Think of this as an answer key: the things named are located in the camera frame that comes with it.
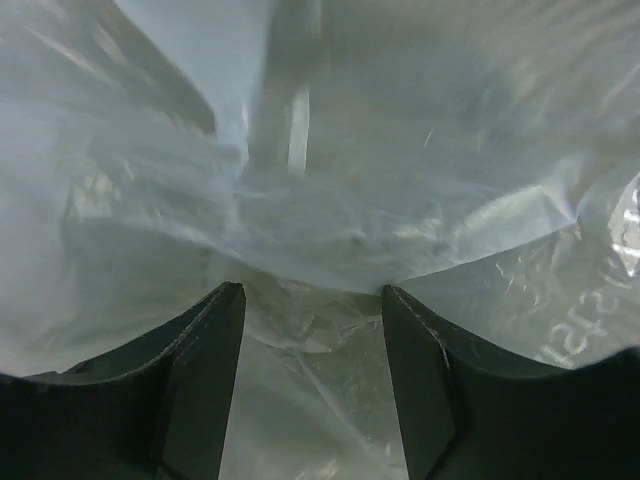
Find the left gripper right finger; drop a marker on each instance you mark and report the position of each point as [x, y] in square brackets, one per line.
[469, 409]

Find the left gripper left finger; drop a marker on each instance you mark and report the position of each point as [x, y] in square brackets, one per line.
[154, 408]

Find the blue plastic bag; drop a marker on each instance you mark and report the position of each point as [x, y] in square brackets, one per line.
[482, 154]

